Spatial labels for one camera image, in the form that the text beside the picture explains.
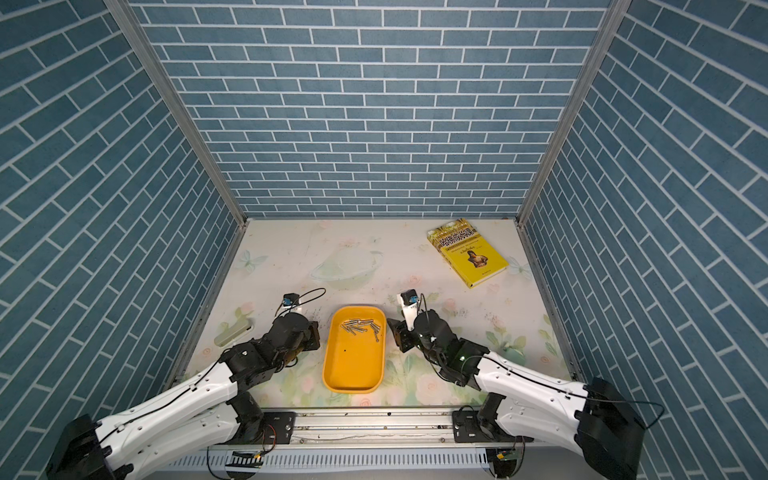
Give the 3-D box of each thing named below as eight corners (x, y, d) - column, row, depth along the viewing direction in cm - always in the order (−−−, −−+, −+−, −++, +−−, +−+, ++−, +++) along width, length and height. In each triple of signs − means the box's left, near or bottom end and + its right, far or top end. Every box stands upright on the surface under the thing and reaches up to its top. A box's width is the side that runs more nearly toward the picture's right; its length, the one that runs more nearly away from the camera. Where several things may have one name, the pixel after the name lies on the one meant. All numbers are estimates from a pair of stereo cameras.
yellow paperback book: (469, 289, 102) (471, 283, 99) (426, 236, 118) (427, 230, 115) (506, 270, 107) (509, 264, 105) (460, 222, 123) (462, 216, 120)
